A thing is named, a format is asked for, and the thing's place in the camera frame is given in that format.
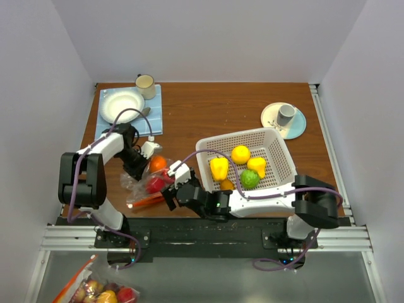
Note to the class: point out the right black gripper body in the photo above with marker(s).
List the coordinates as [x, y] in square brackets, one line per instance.
[169, 194]

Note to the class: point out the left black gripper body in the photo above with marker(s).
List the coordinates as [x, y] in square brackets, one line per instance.
[133, 161]

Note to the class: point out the fake red apple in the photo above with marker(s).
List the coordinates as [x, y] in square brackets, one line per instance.
[154, 185]

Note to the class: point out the clear zip top bag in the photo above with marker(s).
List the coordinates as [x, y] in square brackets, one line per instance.
[138, 196]

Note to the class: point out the small fake brown orange fruit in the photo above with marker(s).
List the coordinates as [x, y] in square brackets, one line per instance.
[226, 185]

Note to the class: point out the fake yellow pepper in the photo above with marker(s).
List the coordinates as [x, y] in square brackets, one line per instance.
[219, 168]

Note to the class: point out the fake yellow lemon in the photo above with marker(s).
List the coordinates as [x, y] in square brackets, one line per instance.
[240, 154]

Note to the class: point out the fake yellow pear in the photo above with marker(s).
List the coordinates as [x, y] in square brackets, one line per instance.
[257, 164]

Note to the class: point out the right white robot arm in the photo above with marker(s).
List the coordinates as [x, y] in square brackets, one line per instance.
[313, 203]

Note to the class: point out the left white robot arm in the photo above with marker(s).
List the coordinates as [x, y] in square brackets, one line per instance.
[83, 186]

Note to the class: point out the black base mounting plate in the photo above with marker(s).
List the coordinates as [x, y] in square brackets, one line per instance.
[258, 239]

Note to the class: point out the metal spoon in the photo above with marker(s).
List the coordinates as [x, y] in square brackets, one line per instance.
[145, 112]

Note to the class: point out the white bowl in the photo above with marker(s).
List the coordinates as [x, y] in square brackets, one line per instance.
[114, 103]

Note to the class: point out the beige enamel mug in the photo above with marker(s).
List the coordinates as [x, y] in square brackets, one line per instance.
[146, 86]

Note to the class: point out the white perforated plastic basket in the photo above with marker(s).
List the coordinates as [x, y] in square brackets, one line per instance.
[263, 150]

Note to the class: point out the grey cup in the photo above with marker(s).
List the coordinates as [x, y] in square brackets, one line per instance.
[286, 113]

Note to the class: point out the pink and blue plate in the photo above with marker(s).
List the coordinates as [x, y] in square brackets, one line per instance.
[292, 130]

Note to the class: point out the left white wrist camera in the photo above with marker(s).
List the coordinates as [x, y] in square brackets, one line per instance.
[149, 148]

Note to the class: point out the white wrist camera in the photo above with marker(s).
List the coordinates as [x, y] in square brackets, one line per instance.
[179, 172]
[149, 148]

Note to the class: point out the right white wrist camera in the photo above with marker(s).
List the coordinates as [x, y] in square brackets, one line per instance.
[179, 172]

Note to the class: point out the aluminium frame rail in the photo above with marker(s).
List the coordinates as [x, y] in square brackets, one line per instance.
[346, 251]

